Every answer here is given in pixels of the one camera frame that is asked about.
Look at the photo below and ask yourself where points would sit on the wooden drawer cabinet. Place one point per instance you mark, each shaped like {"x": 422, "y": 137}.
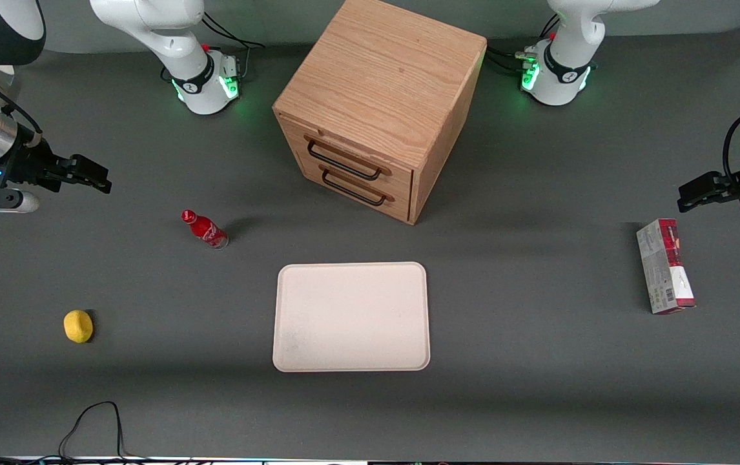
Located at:
{"x": 383, "y": 64}

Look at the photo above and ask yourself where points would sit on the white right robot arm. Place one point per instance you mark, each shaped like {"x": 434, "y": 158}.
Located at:
{"x": 176, "y": 39}

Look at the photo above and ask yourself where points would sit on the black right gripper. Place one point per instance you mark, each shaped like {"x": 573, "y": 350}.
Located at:
{"x": 26, "y": 166}

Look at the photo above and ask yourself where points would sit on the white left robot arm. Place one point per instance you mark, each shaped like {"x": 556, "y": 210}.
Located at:
{"x": 564, "y": 84}

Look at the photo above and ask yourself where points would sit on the red soda bottle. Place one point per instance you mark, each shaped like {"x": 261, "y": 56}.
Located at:
{"x": 205, "y": 230}

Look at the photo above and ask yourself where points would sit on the yellow lemon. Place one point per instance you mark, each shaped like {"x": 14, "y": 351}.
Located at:
{"x": 78, "y": 326}

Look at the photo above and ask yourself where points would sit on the grey red carton box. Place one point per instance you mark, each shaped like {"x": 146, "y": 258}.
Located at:
{"x": 664, "y": 271}

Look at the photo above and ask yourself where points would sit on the beige plastic tray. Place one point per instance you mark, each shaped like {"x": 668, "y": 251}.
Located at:
{"x": 350, "y": 316}

